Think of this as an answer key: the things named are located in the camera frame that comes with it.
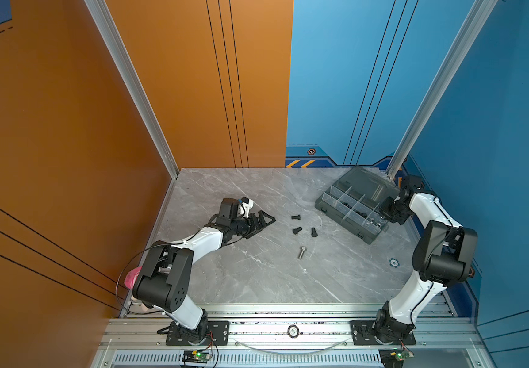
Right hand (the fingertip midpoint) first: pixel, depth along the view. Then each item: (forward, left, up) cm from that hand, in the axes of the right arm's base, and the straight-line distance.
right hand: (381, 212), depth 94 cm
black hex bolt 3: (-5, +28, -7) cm, 29 cm away
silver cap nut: (-2, 0, -6) cm, 7 cm away
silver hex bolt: (-14, +34, -7) cm, 37 cm away
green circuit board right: (-47, +5, -8) cm, 48 cm away
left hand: (-7, +46, +4) cm, 47 cm away
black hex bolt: (+3, +35, -7) cm, 36 cm away
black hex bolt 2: (-5, +36, -6) cm, 37 cm away
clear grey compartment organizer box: (+8, +9, -4) cm, 12 cm away
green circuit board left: (-48, +67, -8) cm, 83 cm away
